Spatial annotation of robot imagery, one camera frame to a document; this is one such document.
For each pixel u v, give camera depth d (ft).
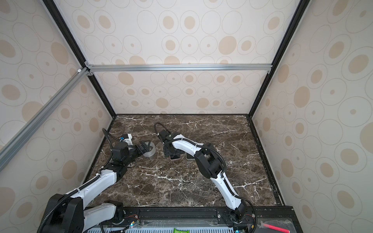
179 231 2.30
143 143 2.53
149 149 2.56
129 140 2.51
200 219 2.40
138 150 2.46
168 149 2.89
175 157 3.10
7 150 1.67
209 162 1.89
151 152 3.01
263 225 2.33
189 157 3.10
